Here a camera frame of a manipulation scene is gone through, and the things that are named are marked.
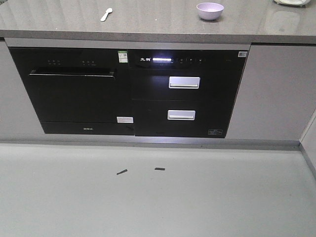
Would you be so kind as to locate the green energy label sticker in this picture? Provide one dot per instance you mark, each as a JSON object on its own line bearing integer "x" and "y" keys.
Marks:
{"x": 122, "y": 56}

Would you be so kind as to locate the white appliance on counter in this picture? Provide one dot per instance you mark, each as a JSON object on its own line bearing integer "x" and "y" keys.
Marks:
{"x": 292, "y": 2}

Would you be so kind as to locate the upper silver drawer handle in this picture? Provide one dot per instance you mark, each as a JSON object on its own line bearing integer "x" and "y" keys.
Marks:
{"x": 184, "y": 82}

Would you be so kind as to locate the white right side cabinet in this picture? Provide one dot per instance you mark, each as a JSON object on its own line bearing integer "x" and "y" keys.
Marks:
{"x": 308, "y": 144}

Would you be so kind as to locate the black built-in dishwasher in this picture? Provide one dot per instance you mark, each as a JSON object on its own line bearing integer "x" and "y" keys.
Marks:
{"x": 76, "y": 90}

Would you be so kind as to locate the black disinfection cabinet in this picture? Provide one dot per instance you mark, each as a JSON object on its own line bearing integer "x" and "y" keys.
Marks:
{"x": 220, "y": 73}

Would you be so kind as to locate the white label on dishwasher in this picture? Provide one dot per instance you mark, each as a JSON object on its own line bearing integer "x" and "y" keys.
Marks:
{"x": 125, "y": 120}

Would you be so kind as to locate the lower silver drawer handle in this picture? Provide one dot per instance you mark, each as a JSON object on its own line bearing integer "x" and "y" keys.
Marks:
{"x": 181, "y": 115}

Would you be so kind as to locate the pale green plastic spoon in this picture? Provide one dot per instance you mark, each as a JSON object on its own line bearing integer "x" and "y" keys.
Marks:
{"x": 107, "y": 12}

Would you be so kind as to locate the grey cabinet door panel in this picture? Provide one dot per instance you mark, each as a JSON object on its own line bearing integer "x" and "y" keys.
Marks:
{"x": 277, "y": 94}

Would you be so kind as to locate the silver drawer handle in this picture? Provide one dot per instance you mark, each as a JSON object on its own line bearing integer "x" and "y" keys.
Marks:
{"x": 181, "y": 115}
{"x": 184, "y": 82}

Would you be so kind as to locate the purple plastic bowl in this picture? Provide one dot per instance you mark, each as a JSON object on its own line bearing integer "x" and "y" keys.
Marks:
{"x": 209, "y": 10}

